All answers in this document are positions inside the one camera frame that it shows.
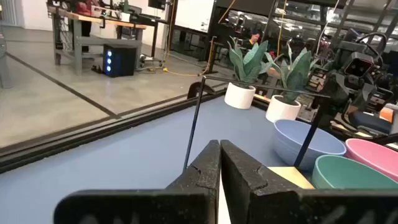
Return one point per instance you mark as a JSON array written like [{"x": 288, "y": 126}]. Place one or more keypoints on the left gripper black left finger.
[{"x": 140, "y": 208}]

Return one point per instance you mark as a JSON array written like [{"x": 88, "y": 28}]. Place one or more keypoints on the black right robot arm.
[{"x": 348, "y": 46}]

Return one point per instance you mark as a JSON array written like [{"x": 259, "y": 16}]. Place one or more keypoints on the black computer tower blue lights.
[{"x": 121, "y": 60}]

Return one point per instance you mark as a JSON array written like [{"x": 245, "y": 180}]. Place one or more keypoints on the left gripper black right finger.
[{"x": 280, "y": 208}]

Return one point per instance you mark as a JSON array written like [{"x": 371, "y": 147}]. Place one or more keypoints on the green plant in white pot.
[
  {"x": 281, "y": 110},
  {"x": 239, "y": 96}
]

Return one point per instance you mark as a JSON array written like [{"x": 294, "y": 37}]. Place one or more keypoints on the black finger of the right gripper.
[
  {"x": 379, "y": 98},
  {"x": 317, "y": 79}
]

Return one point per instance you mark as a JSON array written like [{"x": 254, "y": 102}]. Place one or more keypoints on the grey workbench with wooden top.
[{"x": 105, "y": 40}]

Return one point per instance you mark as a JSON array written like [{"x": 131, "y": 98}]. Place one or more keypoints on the black desk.
[{"x": 146, "y": 20}]

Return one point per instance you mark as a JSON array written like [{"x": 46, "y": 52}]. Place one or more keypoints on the black curved bracket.
[{"x": 196, "y": 88}]

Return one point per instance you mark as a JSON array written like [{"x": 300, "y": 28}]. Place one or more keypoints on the wooden shelf with black frame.
[{"x": 289, "y": 177}]

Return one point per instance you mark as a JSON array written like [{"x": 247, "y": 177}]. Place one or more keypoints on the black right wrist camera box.
[{"x": 357, "y": 65}]

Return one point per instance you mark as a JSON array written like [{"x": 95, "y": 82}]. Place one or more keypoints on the standing person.
[{"x": 84, "y": 9}]

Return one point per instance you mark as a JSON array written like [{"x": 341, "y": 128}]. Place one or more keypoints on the white board panel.
[{"x": 194, "y": 14}]

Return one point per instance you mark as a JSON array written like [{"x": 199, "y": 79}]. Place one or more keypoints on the blue opaque bowl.
[{"x": 286, "y": 137}]

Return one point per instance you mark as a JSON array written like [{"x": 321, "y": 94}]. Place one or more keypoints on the pink opaque bowl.
[{"x": 373, "y": 155}]

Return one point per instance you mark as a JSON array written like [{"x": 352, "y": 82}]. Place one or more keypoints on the seated person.
[{"x": 255, "y": 37}]

